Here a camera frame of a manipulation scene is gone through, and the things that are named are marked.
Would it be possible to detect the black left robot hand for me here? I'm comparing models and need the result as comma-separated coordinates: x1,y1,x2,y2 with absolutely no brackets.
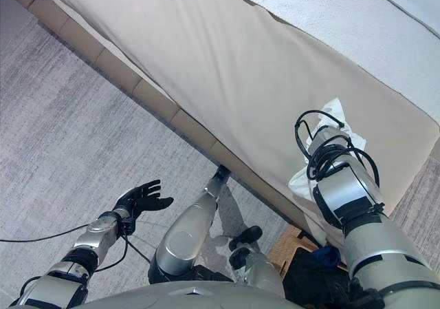
114,180,175,220

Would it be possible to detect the white garment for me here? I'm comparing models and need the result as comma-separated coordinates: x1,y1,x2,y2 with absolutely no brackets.
287,97,369,204

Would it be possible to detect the large dark navy garment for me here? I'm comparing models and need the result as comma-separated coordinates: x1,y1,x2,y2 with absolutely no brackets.
283,248,386,309

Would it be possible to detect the brown wicker basket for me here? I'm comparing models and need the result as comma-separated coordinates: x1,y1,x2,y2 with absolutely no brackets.
266,224,348,283

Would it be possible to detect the silver left robot leg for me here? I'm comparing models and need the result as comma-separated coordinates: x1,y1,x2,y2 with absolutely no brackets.
147,166,232,284

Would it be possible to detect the silver robot leg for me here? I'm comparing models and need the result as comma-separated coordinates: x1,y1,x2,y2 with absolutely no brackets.
228,225,287,300
147,166,232,284

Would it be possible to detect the grey robot torso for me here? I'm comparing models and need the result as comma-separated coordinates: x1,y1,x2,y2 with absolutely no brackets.
82,281,286,309

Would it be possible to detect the silver right robot leg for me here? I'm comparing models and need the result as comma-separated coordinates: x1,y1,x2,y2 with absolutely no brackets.
228,225,287,300

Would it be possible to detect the beige bedspread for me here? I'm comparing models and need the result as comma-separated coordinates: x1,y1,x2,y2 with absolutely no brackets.
25,0,440,217

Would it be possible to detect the small blue garment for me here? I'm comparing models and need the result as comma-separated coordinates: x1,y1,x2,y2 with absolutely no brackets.
311,245,341,267

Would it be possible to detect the white duvet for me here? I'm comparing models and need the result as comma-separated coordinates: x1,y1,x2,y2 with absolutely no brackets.
209,0,440,125

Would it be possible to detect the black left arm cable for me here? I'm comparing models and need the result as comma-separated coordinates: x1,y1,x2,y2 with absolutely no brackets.
0,219,153,276

